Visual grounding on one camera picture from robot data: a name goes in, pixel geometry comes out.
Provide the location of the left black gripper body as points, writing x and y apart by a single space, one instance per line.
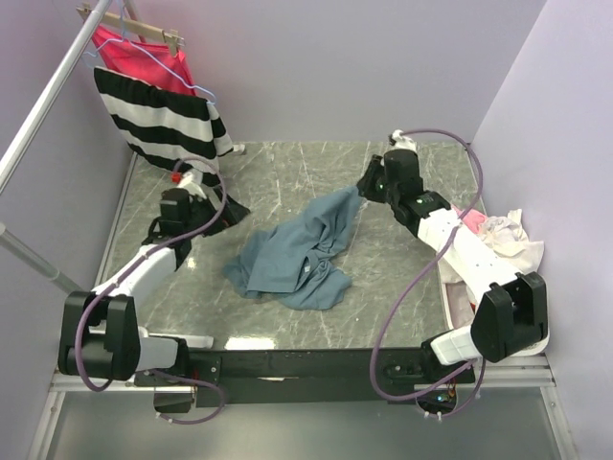
203 213

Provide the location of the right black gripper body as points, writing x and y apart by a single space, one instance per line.
374 186

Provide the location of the blue t shirt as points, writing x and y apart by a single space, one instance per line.
292 263

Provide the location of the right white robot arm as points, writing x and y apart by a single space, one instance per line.
431 219

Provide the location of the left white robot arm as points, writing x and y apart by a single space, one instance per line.
100 332

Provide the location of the black white striped garment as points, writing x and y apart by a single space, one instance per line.
160 125

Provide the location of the pink t shirt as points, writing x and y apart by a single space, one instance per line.
473 220

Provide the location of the white t shirt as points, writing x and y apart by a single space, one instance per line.
509 240

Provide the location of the red pink garment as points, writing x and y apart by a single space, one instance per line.
143 60

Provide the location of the black base beam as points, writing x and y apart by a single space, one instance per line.
312 376

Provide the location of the metal clothes rack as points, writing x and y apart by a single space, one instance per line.
64 162

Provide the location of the wooden clip hanger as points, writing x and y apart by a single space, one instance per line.
133 33

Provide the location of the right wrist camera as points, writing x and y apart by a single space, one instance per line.
400 141

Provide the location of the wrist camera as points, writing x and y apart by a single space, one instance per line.
191 181
400 141

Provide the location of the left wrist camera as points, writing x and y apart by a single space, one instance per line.
191 181

